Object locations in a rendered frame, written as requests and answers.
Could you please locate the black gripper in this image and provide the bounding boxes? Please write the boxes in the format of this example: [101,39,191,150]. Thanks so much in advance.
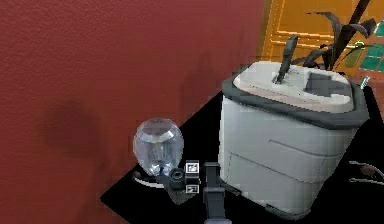
[132,167,201,205]

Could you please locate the orange panelled room door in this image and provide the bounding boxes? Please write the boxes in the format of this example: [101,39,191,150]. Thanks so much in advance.
[260,0,384,75]

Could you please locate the dark leafy houseplant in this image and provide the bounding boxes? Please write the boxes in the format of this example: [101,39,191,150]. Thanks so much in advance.
[289,0,378,73]

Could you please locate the teal paned window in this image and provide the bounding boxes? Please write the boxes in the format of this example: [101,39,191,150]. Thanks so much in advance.
[359,19,384,73]

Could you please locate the clear glass round vase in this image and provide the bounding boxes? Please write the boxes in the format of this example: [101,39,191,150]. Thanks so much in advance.
[132,116,185,177]

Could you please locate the white suitcase with grey rim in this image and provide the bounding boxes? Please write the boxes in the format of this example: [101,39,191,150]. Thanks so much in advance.
[217,34,371,221]

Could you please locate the pale wire brown lump object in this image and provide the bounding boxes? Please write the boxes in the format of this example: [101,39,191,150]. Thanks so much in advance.
[348,160,384,186]

